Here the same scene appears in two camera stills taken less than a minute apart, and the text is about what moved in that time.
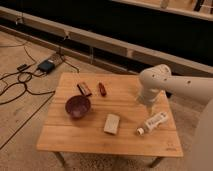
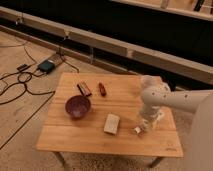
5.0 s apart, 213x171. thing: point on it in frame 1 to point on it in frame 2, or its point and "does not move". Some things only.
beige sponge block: x=112 y=123 does not move
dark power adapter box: x=46 y=66 does not move
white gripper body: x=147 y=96 to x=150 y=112
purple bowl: x=78 y=106 does not move
